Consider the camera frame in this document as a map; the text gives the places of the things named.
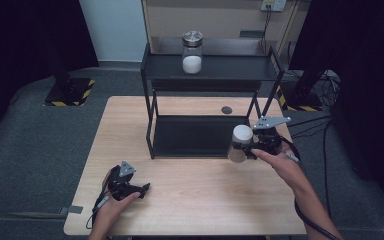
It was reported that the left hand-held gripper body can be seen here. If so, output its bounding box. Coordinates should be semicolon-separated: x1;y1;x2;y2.
108;160;141;201

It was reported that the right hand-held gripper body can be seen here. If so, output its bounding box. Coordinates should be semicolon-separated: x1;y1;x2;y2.
252;115;293;156

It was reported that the black metal shelf rack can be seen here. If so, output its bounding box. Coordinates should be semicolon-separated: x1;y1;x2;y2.
140;42;285;160

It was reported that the silver lid glass jar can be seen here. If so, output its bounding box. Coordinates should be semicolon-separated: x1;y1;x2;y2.
181;30;204;75

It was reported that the person's right hand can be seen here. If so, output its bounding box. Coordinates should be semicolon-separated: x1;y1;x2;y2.
250;141;306;192

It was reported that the person's left hand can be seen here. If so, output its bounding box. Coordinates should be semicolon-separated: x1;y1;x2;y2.
94;192;142;232

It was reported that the black stand with striped base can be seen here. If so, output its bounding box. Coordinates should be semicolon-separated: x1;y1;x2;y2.
43;49;97;108
275;63;325;112

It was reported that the black curtain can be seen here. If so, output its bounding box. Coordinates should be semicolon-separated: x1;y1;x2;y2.
0;0;100;151
289;0;384;216

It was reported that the beige wooden cabinet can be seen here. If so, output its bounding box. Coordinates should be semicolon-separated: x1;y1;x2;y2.
141;0;312;57

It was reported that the left hand-held gripper cable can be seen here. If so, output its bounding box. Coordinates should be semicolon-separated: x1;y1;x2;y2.
85;169;114;231

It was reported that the grey table strap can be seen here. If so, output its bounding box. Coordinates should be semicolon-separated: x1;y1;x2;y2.
59;205;84;215

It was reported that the black floor cable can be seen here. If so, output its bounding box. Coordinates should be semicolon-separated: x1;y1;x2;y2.
286;114;336;221

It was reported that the tangled cable bundle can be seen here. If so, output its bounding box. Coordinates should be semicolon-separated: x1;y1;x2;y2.
315;69;342;108

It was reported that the black socket cable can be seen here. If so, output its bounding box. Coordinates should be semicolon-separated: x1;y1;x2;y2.
260;4;273;52

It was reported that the white wall socket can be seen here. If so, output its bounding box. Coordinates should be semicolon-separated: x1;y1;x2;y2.
260;0;288;13

